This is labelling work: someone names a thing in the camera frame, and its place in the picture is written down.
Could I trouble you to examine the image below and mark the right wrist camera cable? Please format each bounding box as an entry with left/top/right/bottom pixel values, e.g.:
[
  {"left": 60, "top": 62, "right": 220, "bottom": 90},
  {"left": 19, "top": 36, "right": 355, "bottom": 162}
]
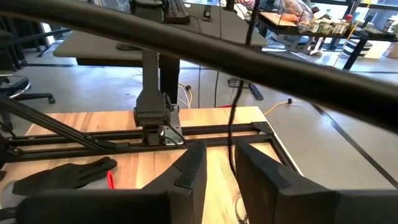
[{"left": 0, "top": 0, "right": 398, "bottom": 134}]

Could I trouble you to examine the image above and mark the yellow hanging cable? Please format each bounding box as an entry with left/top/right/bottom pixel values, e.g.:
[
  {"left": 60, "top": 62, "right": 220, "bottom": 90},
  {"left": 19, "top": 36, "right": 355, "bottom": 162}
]
[{"left": 333, "top": 0, "right": 373, "bottom": 68}]

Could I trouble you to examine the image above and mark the black palm work glove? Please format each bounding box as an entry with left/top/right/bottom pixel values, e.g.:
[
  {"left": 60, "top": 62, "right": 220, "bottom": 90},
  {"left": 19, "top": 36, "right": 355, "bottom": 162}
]
[{"left": 0, "top": 156, "right": 118, "bottom": 208}]

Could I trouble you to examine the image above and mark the small black desk device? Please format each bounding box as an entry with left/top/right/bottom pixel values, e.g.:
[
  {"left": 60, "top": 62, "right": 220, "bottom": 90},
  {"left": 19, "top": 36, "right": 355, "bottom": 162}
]
[{"left": 202, "top": 5, "right": 213, "bottom": 22}]

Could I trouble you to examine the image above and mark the black cluttered side table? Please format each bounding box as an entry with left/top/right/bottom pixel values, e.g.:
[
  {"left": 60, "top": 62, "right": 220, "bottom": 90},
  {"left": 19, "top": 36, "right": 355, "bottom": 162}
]
[{"left": 257, "top": 11, "right": 398, "bottom": 72}]

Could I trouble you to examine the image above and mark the black vertical pole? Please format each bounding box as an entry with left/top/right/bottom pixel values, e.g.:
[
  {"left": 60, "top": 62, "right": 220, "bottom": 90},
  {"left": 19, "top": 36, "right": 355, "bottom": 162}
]
[{"left": 244, "top": 0, "right": 261, "bottom": 47}]

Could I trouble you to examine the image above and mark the clear plastic bag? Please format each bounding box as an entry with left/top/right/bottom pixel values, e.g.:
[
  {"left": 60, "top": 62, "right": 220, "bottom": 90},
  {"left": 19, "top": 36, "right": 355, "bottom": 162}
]
[{"left": 278, "top": 0, "right": 314, "bottom": 34}]

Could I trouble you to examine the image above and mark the thin black cord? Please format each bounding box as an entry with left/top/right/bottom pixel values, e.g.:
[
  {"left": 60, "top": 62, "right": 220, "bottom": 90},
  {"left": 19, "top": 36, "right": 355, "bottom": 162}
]
[{"left": 228, "top": 79, "right": 249, "bottom": 224}]

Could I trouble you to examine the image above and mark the black office chair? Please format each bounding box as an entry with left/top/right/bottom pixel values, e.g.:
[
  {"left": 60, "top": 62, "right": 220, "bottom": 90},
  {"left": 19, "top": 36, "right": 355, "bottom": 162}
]
[{"left": 0, "top": 73, "right": 57, "bottom": 131}]

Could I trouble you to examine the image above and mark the yellow extension cable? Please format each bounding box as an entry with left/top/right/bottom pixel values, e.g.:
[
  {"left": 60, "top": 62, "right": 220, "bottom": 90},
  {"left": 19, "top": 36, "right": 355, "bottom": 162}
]
[{"left": 177, "top": 81, "right": 301, "bottom": 116}]

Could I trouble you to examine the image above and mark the grey work glove red cuff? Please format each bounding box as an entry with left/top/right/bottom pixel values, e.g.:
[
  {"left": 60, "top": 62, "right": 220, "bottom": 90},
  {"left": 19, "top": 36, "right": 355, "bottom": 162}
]
[{"left": 81, "top": 169, "right": 116, "bottom": 191}]

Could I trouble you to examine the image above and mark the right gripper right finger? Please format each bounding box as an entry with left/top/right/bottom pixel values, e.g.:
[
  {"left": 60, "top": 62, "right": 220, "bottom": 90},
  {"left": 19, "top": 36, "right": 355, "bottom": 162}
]
[{"left": 234, "top": 141, "right": 398, "bottom": 224}]

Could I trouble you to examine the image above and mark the black keyboard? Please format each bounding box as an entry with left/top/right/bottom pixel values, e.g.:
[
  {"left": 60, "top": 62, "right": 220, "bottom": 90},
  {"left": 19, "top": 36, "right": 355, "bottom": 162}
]
[{"left": 163, "top": 0, "right": 191, "bottom": 25}]

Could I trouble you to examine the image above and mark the black floor power box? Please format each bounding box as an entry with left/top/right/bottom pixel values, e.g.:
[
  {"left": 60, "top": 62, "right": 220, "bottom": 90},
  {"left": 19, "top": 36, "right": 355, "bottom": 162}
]
[{"left": 228, "top": 77, "right": 265, "bottom": 101}]

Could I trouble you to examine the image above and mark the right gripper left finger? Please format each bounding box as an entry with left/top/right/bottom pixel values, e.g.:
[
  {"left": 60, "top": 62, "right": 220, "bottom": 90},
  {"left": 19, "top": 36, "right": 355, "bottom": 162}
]
[{"left": 14, "top": 139, "right": 208, "bottom": 224}]

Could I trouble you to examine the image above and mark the grey office desk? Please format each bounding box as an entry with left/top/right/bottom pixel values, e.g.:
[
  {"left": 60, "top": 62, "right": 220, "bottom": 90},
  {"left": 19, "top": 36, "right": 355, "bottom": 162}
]
[{"left": 52, "top": 0, "right": 270, "bottom": 105}]

